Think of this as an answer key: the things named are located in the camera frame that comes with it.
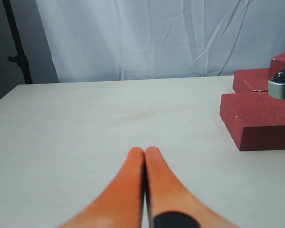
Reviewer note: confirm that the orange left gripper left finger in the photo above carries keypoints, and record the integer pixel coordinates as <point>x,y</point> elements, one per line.
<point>120,205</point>

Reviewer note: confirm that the white backdrop curtain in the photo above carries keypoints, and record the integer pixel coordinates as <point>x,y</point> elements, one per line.
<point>106,40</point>

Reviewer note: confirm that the back left base brick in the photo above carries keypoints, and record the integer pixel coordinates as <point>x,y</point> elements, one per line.
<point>251,80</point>

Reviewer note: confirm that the black light stand pole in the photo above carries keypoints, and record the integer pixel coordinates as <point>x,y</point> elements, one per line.
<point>20,58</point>

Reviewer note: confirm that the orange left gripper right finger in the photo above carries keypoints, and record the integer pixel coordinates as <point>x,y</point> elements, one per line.
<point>170,203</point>

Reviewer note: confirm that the lone red brick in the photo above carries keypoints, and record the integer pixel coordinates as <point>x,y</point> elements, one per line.
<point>255,121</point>

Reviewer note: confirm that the tilted red brick back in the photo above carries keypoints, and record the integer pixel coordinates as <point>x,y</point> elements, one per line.
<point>277,64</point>

